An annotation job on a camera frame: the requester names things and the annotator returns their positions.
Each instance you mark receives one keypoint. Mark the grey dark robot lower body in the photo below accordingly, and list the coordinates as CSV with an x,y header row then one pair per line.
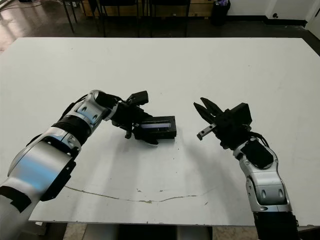
x,y
150,233

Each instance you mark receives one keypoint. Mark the black box lid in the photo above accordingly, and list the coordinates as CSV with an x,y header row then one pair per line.
x,y
162,132

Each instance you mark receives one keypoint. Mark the wooden crate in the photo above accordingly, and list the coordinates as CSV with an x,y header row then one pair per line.
x,y
200,10

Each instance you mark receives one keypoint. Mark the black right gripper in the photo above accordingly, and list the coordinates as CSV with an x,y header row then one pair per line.
x,y
227,132

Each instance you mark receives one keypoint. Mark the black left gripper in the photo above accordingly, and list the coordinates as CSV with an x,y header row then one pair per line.
x,y
125,115

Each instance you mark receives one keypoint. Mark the white door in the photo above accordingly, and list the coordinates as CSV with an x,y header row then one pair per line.
x,y
314,21

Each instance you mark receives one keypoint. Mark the black right wrist camera housing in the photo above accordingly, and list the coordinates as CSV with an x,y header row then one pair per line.
x,y
242,112

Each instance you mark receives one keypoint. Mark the black round door stopper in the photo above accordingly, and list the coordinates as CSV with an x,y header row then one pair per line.
x,y
275,15

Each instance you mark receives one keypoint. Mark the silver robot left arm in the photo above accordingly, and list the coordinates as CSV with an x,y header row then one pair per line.
x,y
45,160

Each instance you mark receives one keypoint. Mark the black left wrist camera housing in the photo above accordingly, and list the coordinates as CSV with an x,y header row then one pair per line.
x,y
138,97

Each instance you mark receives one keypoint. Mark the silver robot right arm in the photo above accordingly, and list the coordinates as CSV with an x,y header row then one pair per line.
x,y
267,185

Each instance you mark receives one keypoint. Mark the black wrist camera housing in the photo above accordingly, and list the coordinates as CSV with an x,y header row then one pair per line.
x,y
138,97
242,112

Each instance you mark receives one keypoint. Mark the black trash bin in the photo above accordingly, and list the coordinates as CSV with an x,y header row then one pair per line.
x,y
220,12

